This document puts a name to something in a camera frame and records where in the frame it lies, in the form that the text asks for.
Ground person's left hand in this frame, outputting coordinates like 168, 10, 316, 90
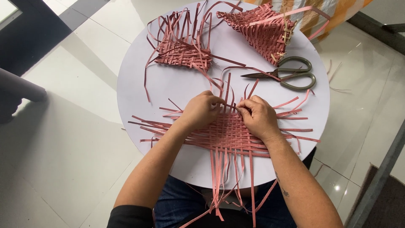
177, 90, 226, 131

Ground person's right hand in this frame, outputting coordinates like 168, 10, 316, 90
236, 95, 281, 142

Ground woven pink strip mat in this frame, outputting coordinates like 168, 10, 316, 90
128, 73, 321, 228

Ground round white table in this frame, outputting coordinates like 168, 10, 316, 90
117, 0, 330, 190

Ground unfinished pink woven basket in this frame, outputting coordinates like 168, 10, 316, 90
144, 1, 247, 102

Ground finished pink woven basket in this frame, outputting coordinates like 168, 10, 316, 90
216, 3, 331, 66

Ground loose strip scraps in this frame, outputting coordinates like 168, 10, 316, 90
327, 60, 352, 94

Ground person's blue jeans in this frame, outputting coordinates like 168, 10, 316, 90
154, 175, 298, 228

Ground person's black sleeve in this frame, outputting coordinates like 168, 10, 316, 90
107, 205, 155, 228

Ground grey doormat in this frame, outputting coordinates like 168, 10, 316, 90
344, 163, 405, 228

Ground large green-handled scissors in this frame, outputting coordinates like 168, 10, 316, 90
240, 56, 316, 92

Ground grey metal frame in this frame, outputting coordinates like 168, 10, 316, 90
346, 120, 405, 228

